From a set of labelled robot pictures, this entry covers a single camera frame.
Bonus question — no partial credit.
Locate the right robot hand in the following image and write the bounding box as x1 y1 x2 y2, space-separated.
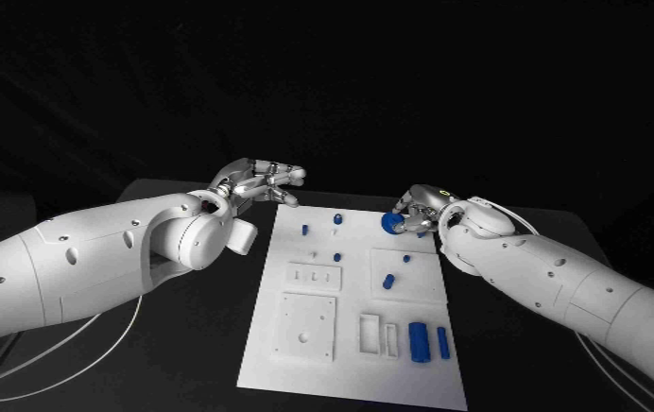
391 183 461 235

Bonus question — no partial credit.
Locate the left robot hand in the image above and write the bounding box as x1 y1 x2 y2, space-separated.
209 157 309 214

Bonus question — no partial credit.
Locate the thick long blue cylinder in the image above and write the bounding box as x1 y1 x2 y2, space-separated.
408 321 432 364

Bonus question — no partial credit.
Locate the white task board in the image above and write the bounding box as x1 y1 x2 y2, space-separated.
237 203 470 412

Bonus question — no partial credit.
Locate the white cable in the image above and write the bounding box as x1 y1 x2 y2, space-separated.
471 196 542 237
574 331 654 412
0 311 107 380
0 294 144 403

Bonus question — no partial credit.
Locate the blue gear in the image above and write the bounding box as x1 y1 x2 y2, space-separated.
381 212 408 236

